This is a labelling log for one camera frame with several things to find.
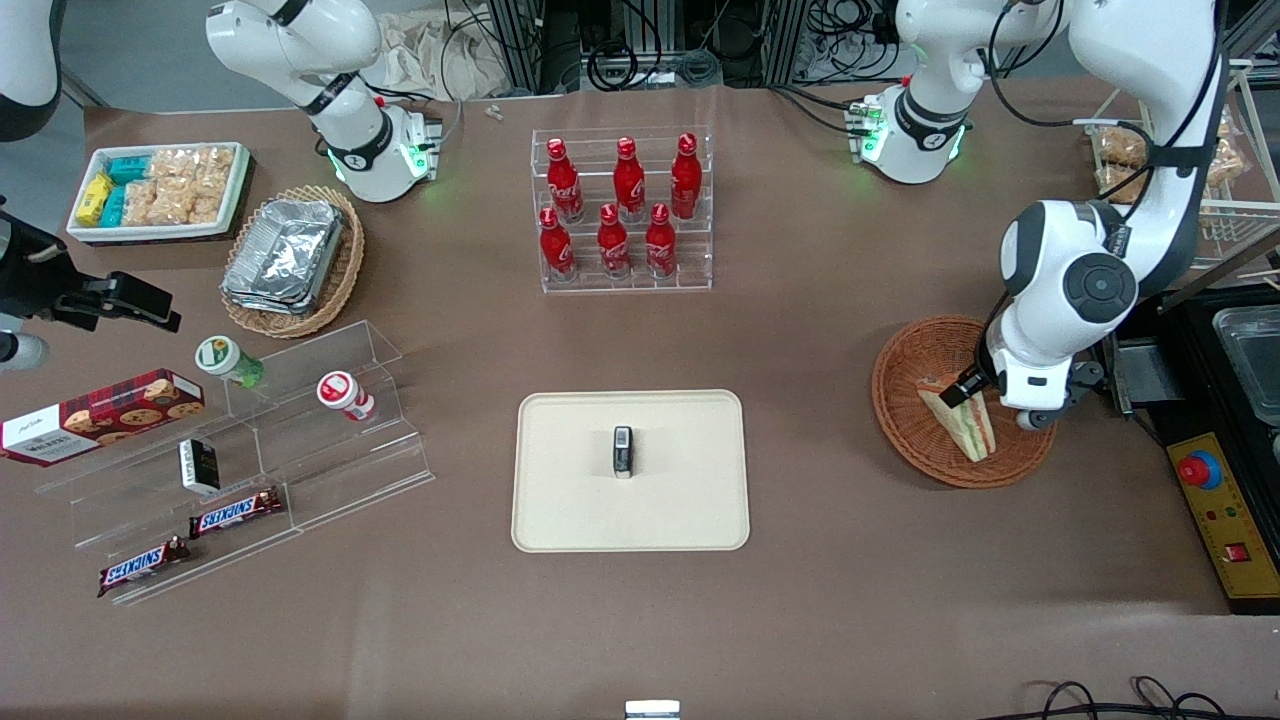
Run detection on steel appliance pan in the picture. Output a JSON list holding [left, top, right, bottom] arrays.
[[1212, 305, 1280, 428]]

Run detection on white plastic crate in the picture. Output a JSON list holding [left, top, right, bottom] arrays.
[[65, 142, 252, 245]]

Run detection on clear acrylic bottle rack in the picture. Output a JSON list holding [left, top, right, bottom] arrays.
[[529, 126, 715, 295]]

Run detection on grey metal bracket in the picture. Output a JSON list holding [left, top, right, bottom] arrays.
[[1100, 338, 1169, 416]]

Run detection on Snickers chocolate bar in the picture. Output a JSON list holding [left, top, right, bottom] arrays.
[[96, 536, 192, 599], [188, 486, 285, 540]]

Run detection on aluminium profile bar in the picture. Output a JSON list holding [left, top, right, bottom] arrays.
[[1158, 228, 1280, 313]]

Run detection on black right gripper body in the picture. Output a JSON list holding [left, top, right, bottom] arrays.
[[0, 215, 77, 319]]

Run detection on green lid yogurt cup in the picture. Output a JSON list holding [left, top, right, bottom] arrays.
[[194, 335, 265, 390]]

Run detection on coiled black cable bundle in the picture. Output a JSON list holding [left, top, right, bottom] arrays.
[[585, 40, 641, 93]]

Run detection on aluminium foil tray stack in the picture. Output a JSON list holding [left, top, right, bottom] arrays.
[[221, 198, 347, 317]]

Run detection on red cola bottle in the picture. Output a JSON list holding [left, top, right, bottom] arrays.
[[539, 207, 577, 283], [597, 203, 632, 280], [545, 137, 585, 224], [612, 136, 647, 223], [645, 203, 678, 279], [670, 132, 704, 221]]

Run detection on yellow control box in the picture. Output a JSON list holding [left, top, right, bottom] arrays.
[[1166, 431, 1280, 615]]

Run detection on clear acrylic stepped shelf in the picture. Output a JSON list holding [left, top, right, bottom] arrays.
[[35, 320, 437, 608]]

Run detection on cream plastic serving tray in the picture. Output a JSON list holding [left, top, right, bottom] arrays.
[[511, 389, 752, 554]]

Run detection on bagged bread rolls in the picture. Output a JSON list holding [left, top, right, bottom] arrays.
[[1205, 105, 1251, 191], [1090, 122, 1151, 201]]

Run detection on black appliance frame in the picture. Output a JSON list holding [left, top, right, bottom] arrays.
[[1140, 285, 1280, 471]]

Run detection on triangle sandwich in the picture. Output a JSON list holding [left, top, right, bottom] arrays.
[[916, 376, 998, 464]]

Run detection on red tartan cookie box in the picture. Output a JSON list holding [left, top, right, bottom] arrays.
[[0, 368, 207, 468]]

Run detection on red emergency stop button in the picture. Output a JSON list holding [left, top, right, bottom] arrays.
[[1177, 450, 1224, 491]]

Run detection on white wire rack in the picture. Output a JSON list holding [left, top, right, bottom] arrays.
[[1088, 58, 1280, 266]]

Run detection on black floor cables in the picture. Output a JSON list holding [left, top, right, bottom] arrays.
[[1000, 676, 1280, 720]]

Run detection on yellow snack pack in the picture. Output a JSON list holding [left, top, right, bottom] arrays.
[[76, 173, 114, 227]]

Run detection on crumpled beige cloth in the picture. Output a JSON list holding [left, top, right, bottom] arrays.
[[375, 12, 511, 101]]

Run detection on red lid yogurt cup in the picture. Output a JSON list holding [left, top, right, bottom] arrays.
[[316, 370, 377, 422]]

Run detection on oval light wicker basket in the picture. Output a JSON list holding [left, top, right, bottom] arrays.
[[220, 184, 367, 340]]

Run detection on round brown wicker basket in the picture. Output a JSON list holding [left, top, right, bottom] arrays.
[[870, 315, 1058, 491]]

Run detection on aluminium frame structure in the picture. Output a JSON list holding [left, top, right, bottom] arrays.
[[488, 0, 906, 96]]

